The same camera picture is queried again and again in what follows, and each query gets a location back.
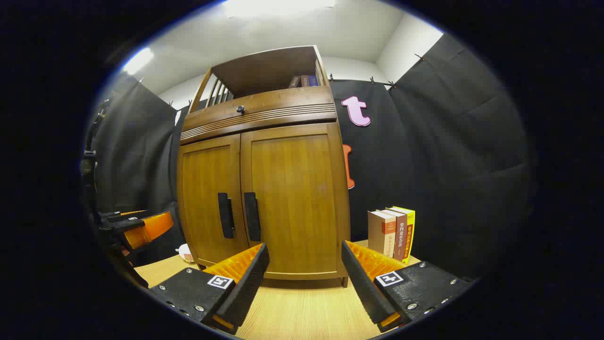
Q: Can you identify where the wooden cabinet door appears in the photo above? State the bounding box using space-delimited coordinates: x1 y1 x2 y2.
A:
177 134 250 267
240 123 347 279

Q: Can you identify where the wooden double-door shoe cabinet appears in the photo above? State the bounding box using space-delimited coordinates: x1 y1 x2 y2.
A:
176 45 352 289

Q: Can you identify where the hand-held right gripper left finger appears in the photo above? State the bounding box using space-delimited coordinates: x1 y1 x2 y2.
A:
146 243 270 336

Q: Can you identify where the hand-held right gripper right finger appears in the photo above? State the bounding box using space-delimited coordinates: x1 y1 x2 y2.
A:
341 240 475 333

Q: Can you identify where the beige book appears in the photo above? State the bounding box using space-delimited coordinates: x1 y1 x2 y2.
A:
368 210 397 258

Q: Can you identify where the black metal stand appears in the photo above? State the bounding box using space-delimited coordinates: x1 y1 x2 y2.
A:
81 97 111 199

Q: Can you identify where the wooden drawer with black knob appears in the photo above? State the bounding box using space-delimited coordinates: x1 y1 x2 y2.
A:
181 86 338 142

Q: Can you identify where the yellow book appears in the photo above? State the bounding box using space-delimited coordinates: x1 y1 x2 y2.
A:
390 206 416 265

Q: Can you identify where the ceiling light panel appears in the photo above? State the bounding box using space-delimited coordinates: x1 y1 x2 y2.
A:
123 47 155 75

